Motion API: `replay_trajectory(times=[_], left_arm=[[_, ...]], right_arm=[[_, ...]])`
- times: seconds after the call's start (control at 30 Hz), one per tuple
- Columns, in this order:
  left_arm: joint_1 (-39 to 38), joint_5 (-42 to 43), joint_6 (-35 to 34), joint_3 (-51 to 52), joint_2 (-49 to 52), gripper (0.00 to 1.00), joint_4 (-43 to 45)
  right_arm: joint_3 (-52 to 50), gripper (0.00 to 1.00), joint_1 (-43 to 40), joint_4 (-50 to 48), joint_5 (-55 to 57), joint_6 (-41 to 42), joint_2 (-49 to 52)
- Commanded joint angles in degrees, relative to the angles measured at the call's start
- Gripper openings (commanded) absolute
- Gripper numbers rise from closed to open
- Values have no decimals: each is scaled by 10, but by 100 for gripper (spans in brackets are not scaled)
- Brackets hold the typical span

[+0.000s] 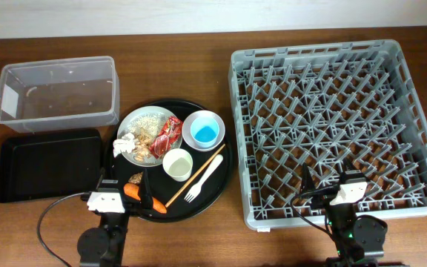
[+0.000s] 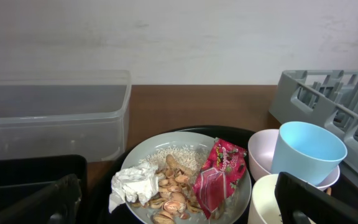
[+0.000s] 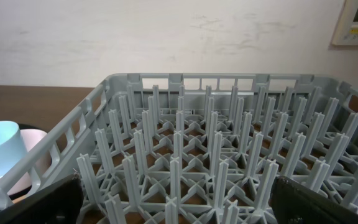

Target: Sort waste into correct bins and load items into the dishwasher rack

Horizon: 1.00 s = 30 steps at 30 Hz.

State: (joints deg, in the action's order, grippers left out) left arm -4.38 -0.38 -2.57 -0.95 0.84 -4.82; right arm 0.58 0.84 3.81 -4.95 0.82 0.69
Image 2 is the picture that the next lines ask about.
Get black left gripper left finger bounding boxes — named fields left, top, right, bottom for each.
left=0, top=174, right=82, bottom=224

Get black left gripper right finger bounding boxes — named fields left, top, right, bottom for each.
left=275, top=172, right=358, bottom=224

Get cream white cup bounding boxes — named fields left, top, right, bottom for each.
left=247, top=174, right=283, bottom=224

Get light blue cup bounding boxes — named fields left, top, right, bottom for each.
left=270, top=121, right=347, bottom=185

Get grey plate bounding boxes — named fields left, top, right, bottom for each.
left=121, top=132, right=252, bottom=224

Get red snack wrapper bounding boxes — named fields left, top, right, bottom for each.
left=193, top=138, right=247, bottom=219

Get grey dishwasher rack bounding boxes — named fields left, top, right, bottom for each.
left=269, top=70, right=358, bottom=188

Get round black tray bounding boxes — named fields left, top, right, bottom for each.
left=86, top=125, right=358, bottom=224

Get black rectangular tray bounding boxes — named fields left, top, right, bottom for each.
left=0, top=155, right=87, bottom=218

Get crumpled white tissue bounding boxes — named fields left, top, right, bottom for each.
left=108, top=162, right=158, bottom=213

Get clear plastic bin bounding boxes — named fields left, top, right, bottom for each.
left=0, top=70, right=131, bottom=162

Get rice and peanut shells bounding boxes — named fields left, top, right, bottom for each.
left=130, top=145, right=207, bottom=224

